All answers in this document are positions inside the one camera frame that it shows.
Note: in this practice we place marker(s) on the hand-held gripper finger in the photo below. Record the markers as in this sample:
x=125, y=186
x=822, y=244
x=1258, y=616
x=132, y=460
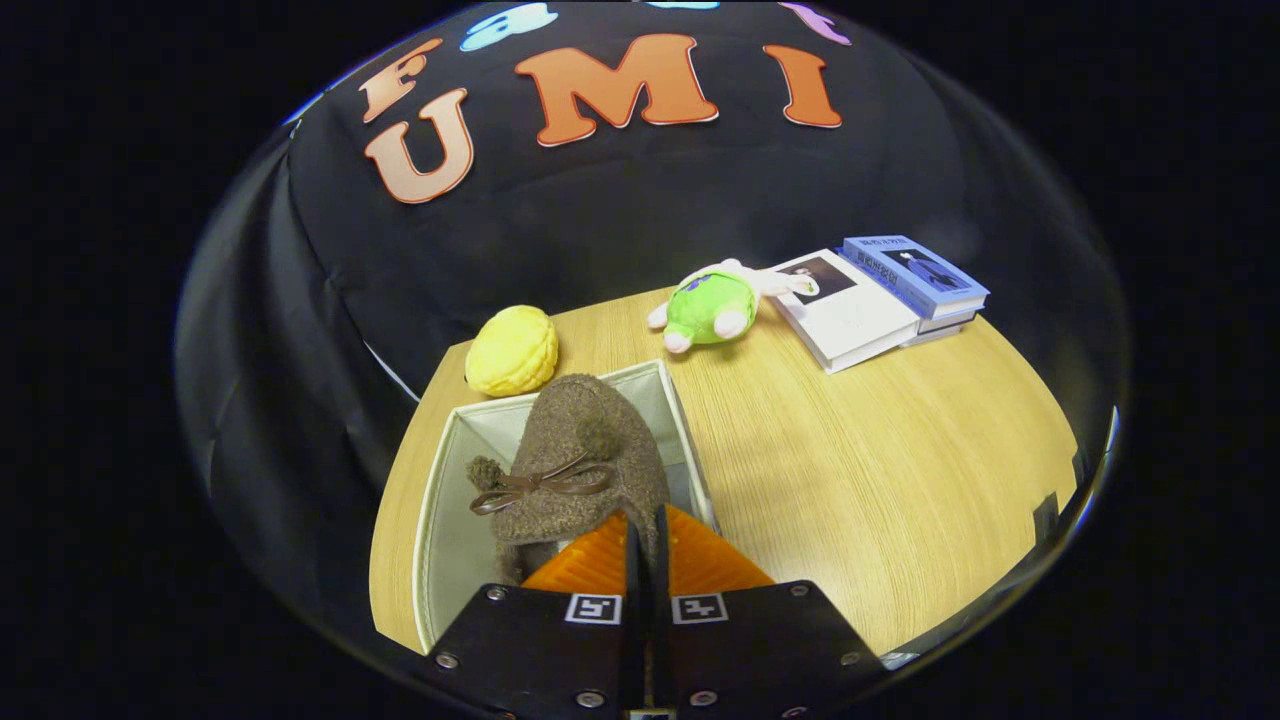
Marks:
x=660, y=575
x=635, y=575

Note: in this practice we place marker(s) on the brown fuzzy shoe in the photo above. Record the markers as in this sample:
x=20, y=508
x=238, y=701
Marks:
x=580, y=430

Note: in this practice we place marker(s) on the grey fabric storage box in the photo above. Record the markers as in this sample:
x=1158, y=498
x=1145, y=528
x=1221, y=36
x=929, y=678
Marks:
x=450, y=540

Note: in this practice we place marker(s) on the yellow textured plush toy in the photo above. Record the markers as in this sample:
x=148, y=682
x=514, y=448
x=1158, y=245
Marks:
x=510, y=350

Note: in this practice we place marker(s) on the green and pink plush toy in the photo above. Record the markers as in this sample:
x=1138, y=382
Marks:
x=710, y=305

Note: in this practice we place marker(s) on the white portrait cover book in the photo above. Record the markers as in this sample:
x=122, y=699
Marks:
x=850, y=315

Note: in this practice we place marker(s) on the dark cover book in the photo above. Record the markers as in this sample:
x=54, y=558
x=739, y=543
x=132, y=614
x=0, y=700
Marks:
x=950, y=322

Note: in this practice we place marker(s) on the dark grey block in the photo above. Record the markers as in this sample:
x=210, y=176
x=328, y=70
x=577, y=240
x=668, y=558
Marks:
x=1046, y=520

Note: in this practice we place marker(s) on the blue cover book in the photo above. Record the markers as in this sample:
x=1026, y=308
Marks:
x=920, y=270

